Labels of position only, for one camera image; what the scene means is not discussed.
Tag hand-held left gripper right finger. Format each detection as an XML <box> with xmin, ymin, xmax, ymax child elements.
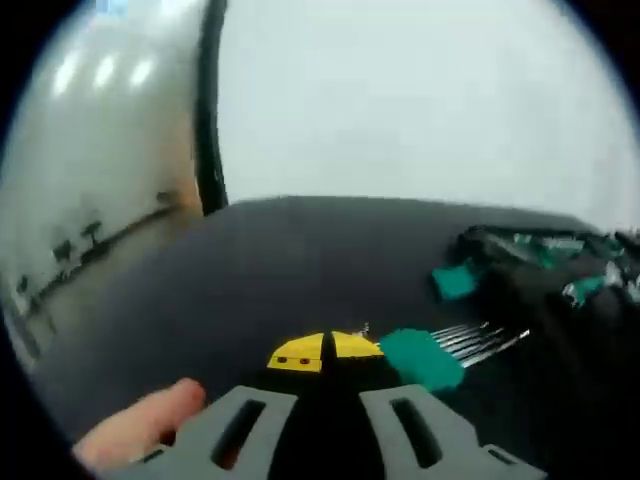
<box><xmin>328</xmin><ymin>328</ymin><xmax>550</xmax><ymax>480</ymax></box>

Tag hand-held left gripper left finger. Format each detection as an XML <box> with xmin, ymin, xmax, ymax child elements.
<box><xmin>102</xmin><ymin>331</ymin><xmax>326</xmax><ymax>480</ymax></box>

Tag green hex key set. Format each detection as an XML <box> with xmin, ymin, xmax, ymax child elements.
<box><xmin>378</xmin><ymin>321</ymin><xmax>532</xmax><ymax>395</ymax></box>

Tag green-handled tools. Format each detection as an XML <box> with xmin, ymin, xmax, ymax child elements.
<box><xmin>452</xmin><ymin>223</ymin><xmax>640</xmax><ymax>391</ymax></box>

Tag person's left hand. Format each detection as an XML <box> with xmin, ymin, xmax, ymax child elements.
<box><xmin>71</xmin><ymin>377</ymin><xmax>208</xmax><ymax>472</ymax></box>

